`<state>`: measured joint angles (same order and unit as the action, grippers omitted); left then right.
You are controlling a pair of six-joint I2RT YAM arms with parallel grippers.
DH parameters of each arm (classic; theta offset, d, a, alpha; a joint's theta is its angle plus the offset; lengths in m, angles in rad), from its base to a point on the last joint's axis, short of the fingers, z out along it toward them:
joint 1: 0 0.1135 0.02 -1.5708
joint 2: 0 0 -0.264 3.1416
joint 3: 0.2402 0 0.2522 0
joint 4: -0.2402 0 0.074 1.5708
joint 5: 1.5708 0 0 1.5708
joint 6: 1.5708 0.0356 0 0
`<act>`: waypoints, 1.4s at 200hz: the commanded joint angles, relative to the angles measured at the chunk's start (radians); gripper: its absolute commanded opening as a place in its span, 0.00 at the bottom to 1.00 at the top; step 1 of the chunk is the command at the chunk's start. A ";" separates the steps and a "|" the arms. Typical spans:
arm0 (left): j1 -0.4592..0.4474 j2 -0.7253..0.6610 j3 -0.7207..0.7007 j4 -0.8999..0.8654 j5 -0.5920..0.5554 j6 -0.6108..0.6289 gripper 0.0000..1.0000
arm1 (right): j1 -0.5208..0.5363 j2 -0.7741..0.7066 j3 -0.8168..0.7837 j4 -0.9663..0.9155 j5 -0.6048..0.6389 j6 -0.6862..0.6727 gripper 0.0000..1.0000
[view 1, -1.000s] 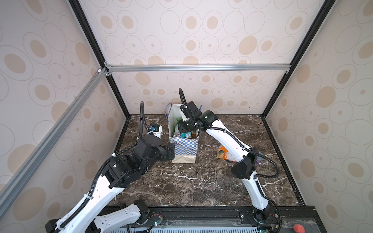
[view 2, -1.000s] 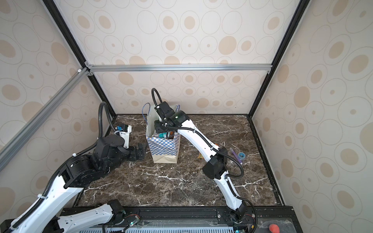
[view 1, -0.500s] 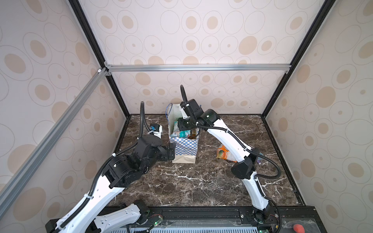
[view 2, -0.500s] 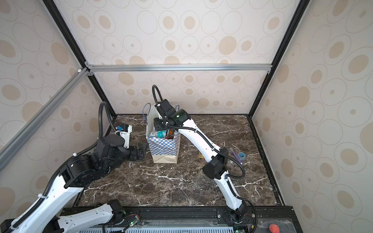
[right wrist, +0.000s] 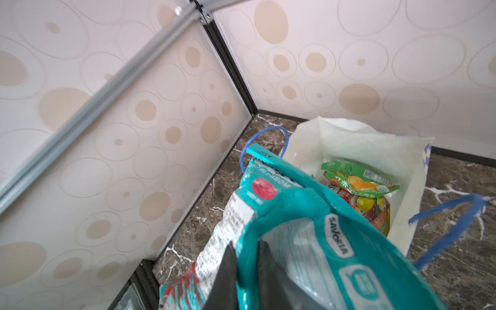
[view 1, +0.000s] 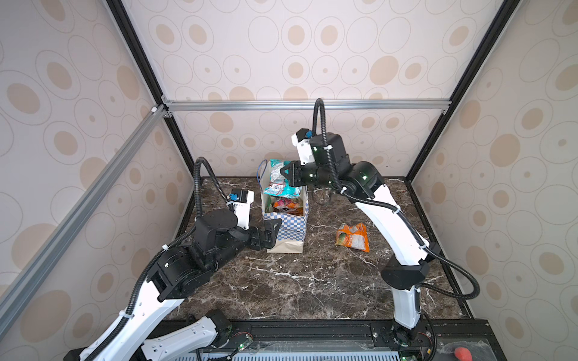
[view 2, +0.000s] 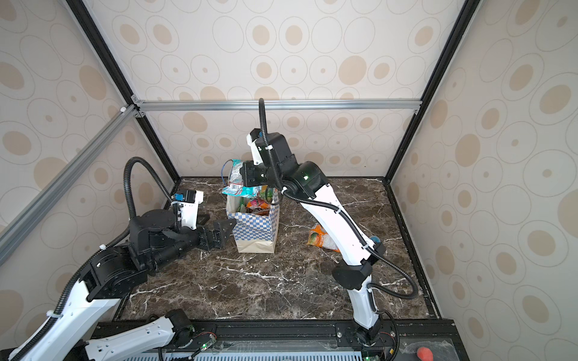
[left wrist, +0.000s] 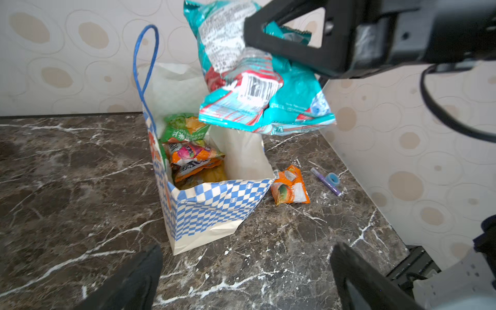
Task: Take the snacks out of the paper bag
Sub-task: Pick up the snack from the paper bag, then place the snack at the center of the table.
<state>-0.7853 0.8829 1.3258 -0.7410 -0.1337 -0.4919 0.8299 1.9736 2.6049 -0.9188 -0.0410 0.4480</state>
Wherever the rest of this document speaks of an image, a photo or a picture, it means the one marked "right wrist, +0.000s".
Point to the left aluminium frame bar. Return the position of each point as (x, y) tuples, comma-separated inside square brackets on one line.
[(44, 156)]

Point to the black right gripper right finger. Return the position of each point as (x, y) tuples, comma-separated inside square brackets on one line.
[(276, 289)]

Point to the green snack packet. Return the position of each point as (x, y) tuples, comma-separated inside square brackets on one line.
[(357, 180)]

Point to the blue checkered paper bag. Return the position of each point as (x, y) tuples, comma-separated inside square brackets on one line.
[(403, 159)]

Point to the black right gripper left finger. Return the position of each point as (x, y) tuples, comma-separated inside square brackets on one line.
[(223, 294)]

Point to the teal mint candy packet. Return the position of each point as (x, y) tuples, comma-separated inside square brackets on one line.
[(336, 258)]

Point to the black left corner post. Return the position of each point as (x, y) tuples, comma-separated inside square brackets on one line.
[(217, 39)]

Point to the Fox's fruit candy packet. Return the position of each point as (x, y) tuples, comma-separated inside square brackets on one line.
[(375, 210)]

